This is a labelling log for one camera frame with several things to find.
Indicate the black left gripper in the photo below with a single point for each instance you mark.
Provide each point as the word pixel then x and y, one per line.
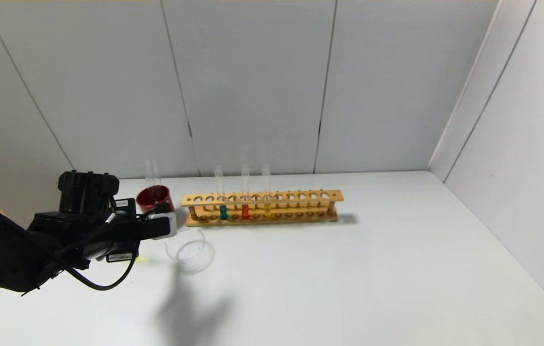
pixel 121 255

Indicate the test tube with yellow pigment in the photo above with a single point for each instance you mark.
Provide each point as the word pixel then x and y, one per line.
pixel 142 259

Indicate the test tube with blue pigment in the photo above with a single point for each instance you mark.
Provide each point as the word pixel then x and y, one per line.
pixel 223 212

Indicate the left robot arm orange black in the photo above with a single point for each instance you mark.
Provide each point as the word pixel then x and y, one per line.
pixel 3 250

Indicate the test tube with red pigment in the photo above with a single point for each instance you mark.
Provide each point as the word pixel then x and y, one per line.
pixel 245 212

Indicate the test tube with amber pigment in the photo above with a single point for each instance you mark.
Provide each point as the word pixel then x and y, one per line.
pixel 267 210

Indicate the wooden test tube rack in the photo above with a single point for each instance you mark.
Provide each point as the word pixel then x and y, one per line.
pixel 300 219

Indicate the dark red plastic cup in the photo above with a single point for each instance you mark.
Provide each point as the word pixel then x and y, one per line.
pixel 154 197

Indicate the clear glass dish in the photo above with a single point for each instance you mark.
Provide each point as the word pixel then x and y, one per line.
pixel 192 252

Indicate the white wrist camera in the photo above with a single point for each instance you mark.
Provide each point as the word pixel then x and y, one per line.
pixel 166 226

